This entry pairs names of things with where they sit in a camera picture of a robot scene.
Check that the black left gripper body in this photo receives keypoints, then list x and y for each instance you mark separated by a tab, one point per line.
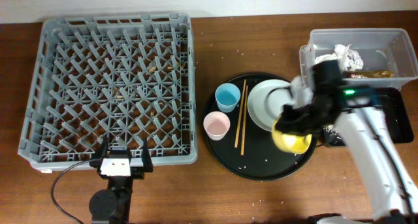
137	172

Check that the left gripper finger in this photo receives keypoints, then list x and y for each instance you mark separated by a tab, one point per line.
146	158
102	151

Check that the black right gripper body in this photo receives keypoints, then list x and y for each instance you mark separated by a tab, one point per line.
313	114

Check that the brown Nescafe coffee sachet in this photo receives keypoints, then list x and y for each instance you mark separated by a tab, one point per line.
372	74

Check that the yellow plastic bowl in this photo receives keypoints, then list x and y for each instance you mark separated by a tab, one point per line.
290	143

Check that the grey round plate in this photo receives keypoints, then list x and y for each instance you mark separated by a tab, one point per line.
266	100

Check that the pink plastic cup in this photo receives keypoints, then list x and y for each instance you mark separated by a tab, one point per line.
216	125

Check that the wooden chopstick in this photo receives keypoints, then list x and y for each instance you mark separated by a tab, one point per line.
242	149
240	115

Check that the light blue plastic cup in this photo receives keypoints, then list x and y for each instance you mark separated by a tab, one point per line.
227	97

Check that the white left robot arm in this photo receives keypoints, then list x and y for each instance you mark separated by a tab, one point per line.
112	205

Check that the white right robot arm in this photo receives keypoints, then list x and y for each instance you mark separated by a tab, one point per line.
357	115

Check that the clear plastic waste bin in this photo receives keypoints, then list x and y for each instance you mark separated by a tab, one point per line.
381	49

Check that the black rectangular waste tray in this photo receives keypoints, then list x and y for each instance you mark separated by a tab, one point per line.
396	117

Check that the grey plastic dishwasher rack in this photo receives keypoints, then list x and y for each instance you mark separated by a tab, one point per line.
128	81

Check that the rice and nut shells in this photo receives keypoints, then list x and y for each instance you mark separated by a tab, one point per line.
331	135

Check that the round black tray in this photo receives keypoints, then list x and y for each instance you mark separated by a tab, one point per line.
261	160

